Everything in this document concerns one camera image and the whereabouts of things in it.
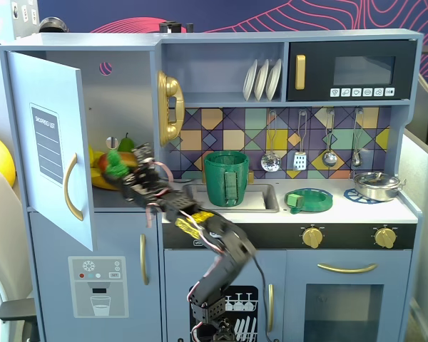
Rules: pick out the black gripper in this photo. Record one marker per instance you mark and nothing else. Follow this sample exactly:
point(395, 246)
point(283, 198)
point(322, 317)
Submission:
point(125, 180)

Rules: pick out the green toy pineapple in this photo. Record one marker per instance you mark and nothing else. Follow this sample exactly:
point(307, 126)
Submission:
point(116, 164)

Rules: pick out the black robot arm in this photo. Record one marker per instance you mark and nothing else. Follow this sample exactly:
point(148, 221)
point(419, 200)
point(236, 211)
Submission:
point(228, 242)

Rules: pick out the blue cabinet door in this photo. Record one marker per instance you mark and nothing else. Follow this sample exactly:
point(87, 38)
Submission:
point(50, 89)

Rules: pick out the red yellow toy mango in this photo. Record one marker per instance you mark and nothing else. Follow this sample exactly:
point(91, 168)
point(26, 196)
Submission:
point(130, 159)

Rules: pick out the green toy pear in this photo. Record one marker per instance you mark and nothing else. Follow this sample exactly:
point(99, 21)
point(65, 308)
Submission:
point(126, 144)

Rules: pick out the yellow toy banana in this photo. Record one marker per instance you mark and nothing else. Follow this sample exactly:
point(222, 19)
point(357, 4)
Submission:
point(99, 181)

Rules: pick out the grey shopping list sticker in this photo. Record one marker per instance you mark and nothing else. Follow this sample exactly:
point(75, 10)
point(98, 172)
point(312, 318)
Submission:
point(48, 142)

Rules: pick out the gold toy telephone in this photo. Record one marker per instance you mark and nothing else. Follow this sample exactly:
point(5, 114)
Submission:
point(171, 89)

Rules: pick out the green printed cup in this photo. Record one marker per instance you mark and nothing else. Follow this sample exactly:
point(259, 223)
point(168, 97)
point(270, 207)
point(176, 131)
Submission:
point(217, 181)

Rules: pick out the blue toy kitchen unit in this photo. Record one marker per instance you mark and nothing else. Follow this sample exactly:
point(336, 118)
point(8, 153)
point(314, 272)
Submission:
point(57, 256)

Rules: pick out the steel skimmer spoon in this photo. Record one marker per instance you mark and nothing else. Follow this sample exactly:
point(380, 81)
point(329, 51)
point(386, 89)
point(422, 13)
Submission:
point(270, 162)

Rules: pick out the black cylinder object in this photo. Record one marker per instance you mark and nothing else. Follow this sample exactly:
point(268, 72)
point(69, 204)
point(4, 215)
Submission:
point(169, 27)

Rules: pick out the grey toy sink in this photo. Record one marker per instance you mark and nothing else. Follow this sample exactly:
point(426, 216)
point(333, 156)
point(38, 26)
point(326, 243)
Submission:
point(271, 197)

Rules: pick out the white toy plate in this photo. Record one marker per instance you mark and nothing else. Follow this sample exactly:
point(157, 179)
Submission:
point(261, 82)
point(273, 82)
point(249, 83)

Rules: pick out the dark shiny dome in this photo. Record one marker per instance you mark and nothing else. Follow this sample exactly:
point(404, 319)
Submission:
point(53, 25)

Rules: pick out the steel slotted spatula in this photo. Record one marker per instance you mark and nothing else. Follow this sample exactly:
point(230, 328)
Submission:
point(300, 161)

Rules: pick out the black chair armrest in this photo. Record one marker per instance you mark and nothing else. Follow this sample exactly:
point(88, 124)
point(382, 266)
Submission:
point(16, 308)

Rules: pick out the white outlet panel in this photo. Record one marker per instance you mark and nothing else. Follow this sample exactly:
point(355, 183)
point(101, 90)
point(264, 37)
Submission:
point(23, 18)

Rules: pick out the gold stove knob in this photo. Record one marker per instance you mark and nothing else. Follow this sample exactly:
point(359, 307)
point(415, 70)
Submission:
point(384, 238)
point(312, 238)

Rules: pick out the steel ladle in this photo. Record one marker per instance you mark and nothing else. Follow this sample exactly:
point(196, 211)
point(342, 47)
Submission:
point(330, 157)

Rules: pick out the black toy microwave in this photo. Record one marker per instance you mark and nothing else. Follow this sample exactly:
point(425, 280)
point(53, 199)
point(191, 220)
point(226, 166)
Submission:
point(317, 67)

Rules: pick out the blue round trivet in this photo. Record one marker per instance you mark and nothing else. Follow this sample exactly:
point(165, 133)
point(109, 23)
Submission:
point(350, 195)

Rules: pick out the small steel spoon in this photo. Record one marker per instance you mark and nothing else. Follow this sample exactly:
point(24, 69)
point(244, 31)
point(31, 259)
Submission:
point(356, 159)

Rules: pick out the steel pot with lid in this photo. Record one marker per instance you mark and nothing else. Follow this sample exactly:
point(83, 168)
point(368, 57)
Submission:
point(376, 187)

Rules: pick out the small black post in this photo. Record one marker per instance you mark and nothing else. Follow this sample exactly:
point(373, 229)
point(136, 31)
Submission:
point(189, 28)

